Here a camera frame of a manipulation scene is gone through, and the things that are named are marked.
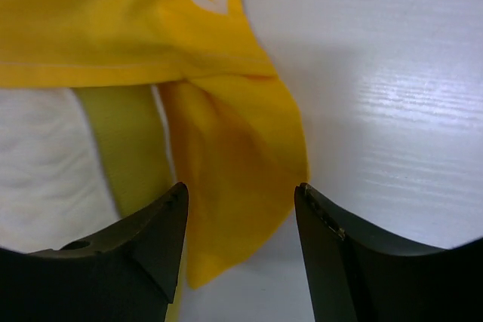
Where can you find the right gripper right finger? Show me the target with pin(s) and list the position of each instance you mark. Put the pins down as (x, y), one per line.
(358, 271)

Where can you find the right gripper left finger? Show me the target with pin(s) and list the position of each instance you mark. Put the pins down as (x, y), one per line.
(125, 272)

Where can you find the cream pillow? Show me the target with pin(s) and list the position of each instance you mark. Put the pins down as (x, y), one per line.
(75, 161)

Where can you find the yellow pillowcase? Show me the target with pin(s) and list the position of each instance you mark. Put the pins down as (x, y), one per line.
(236, 131)

